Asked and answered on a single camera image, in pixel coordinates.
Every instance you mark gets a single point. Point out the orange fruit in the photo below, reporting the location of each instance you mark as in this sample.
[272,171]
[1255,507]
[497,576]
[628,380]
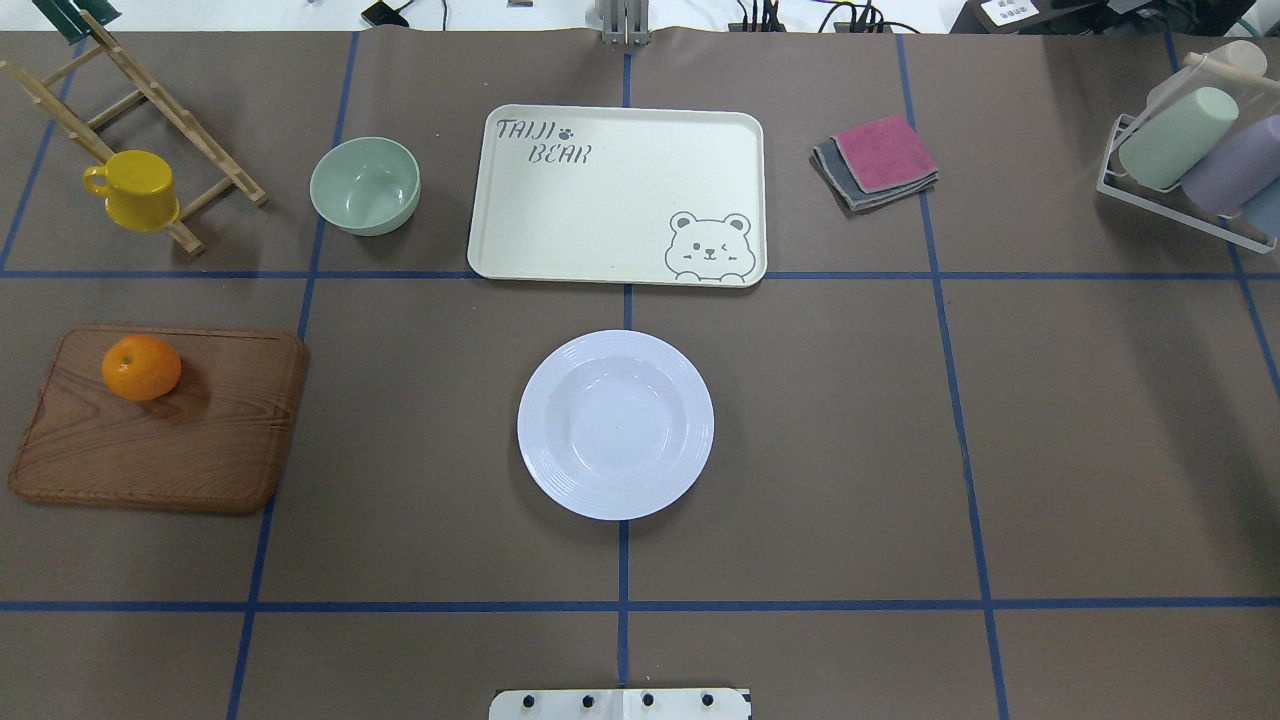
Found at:
[141,367]

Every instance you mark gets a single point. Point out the cream bear tray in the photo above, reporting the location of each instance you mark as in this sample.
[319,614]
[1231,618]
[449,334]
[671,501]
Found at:
[620,195]

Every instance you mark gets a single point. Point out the white ribbed plate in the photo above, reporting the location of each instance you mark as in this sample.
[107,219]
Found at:
[615,425]

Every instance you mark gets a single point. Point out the grey cloth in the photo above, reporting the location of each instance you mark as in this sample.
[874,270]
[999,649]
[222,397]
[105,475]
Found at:
[831,164]

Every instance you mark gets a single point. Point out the green bowl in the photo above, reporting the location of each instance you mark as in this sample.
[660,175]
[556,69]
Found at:
[366,186]

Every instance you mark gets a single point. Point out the pink cloth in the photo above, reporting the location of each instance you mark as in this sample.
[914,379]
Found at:
[885,154]

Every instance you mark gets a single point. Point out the black power strip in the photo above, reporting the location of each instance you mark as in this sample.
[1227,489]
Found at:
[848,17]

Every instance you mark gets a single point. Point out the wooden cutting board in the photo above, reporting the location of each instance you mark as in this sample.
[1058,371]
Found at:
[216,443]

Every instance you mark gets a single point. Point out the small black device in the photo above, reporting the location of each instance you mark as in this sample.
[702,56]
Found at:
[384,13]

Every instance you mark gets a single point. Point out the yellow mug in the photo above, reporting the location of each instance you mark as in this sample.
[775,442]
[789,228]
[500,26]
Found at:
[137,188]

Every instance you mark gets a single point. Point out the white cup rack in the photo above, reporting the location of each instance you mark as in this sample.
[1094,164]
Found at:
[1255,227]

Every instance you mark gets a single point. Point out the light green cup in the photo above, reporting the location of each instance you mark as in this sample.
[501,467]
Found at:
[1173,141]

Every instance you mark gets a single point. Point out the purple cup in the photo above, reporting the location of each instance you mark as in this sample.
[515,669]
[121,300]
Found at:
[1236,170]

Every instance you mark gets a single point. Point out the beige cup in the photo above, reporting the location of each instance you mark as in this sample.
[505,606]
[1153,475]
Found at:
[1240,55]

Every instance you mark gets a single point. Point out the dark green cup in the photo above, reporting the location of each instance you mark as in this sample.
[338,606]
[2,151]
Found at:
[67,16]

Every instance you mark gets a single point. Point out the aluminium frame post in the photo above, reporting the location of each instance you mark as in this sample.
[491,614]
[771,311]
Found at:
[624,22]

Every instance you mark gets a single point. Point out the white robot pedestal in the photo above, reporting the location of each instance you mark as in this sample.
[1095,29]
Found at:
[623,703]

